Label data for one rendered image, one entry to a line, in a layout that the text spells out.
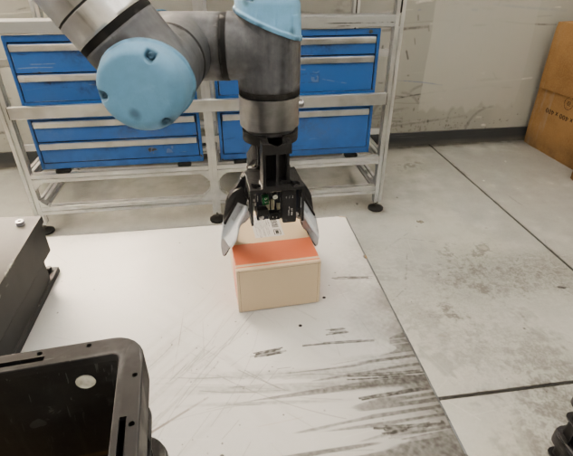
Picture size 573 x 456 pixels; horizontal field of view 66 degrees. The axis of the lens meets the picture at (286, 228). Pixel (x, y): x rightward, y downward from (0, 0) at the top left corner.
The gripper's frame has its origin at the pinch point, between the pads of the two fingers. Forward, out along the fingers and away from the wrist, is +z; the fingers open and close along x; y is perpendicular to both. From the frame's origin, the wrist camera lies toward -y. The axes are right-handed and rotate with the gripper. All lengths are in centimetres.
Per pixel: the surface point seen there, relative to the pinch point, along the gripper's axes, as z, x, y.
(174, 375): 5.4, -15.0, 17.5
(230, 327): 5.4, -7.5, 10.6
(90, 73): 2, -51, -142
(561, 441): 38, 51, 19
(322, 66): 2, 46, -137
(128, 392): -17.6, -14.4, 38.4
